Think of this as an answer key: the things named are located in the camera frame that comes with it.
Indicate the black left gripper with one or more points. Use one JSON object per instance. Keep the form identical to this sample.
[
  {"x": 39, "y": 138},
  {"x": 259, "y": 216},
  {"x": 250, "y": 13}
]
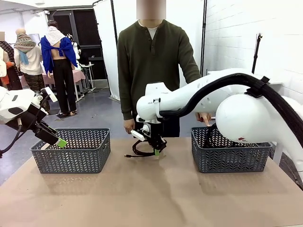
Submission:
[{"x": 35, "y": 117}]

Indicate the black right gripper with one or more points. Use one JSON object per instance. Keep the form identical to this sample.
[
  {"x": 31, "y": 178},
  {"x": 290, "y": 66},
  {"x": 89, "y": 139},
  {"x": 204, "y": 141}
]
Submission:
[{"x": 156, "y": 132}]

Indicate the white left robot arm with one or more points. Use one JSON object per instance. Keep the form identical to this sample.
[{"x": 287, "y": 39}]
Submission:
[{"x": 9, "y": 104}]

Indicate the person's left forearm olive sleeve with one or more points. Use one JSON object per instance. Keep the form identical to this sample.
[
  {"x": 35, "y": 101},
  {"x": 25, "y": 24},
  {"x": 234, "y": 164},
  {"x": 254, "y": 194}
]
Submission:
[{"x": 193, "y": 71}]

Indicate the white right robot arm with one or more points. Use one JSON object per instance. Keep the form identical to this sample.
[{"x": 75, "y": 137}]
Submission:
[{"x": 246, "y": 118}]

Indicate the person's right forearm olive sleeve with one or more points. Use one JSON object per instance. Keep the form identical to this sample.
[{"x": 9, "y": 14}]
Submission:
[{"x": 126, "y": 106}]

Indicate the person's right hand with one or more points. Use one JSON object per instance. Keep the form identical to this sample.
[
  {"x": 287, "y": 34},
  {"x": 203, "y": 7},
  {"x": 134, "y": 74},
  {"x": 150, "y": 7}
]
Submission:
[{"x": 129, "y": 125}]

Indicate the person's left hand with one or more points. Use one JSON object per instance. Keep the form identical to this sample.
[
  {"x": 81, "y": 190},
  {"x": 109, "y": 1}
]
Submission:
[{"x": 204, "y": 117}]

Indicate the dark grey plastic mesh basket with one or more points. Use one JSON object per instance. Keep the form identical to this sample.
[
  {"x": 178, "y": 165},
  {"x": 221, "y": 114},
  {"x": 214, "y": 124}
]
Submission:
[
  {"x": 71, "y": 160},
  {"x": 227, "y": 163}
]

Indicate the table with pink cloth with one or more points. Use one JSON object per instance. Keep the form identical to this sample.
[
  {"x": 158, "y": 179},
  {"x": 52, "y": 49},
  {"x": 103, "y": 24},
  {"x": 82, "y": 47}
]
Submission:
[{"x": 75, "y": 75}]

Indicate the mannequin with patterned scarf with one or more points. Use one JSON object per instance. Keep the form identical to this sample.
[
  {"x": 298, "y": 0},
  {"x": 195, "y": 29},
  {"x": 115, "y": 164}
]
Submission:
[{"x": 28, "y": 59}]

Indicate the mannequin with blue cardigan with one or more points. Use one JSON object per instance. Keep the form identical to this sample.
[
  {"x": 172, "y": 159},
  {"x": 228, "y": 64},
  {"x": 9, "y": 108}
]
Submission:
[{"x": 47, "y": 54}]

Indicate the person in olive shirt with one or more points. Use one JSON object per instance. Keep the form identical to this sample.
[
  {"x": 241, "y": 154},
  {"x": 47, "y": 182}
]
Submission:
[{"x": 146, "y": 59}]

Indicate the person in plaid coat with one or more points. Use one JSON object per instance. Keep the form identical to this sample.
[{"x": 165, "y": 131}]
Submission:
[{"x": 6, "y": 54}]

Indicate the white backdrop panel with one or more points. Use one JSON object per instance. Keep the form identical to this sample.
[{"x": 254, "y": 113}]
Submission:
[{"x": 106, "y": 47}]

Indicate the black framed dark partition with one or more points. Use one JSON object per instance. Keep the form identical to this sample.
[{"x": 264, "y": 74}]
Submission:
[{"x": 87, "y": 30}]

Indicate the black slanted stand pole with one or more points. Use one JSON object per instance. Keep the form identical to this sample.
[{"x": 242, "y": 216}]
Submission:
[{"x": 204, "y": 23}]

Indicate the black tripod stand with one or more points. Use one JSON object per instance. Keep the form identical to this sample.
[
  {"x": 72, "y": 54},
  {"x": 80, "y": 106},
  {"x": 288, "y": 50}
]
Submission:
[{"x": 256, "y": 56}]

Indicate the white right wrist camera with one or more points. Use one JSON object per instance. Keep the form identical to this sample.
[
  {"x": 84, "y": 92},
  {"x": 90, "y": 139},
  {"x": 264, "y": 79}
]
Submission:
[{"x": 137, "y": 135}]

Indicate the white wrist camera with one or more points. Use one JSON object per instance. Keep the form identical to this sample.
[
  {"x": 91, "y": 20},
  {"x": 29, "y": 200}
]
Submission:
[
  {"x": 50, "y": 93},
  {"x": 137, "y": 135}
]

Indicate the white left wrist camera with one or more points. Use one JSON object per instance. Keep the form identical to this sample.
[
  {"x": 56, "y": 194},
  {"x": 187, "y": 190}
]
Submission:
[{"x": 50, "y": 93}]

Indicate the black backdrop frame pole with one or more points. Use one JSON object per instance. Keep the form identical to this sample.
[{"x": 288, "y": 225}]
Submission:
[{"x": 114, "y": 21}]

